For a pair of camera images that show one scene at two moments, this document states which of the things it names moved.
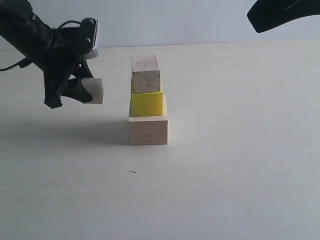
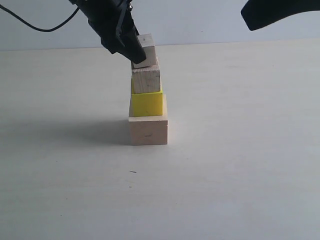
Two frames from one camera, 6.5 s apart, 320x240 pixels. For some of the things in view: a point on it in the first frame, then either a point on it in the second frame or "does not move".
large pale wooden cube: [149, 130] does not move
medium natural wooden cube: [145, 74] does not move
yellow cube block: [145, 104] does not move
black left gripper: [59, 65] → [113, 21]
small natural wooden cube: [95, 86] → [149, 49]
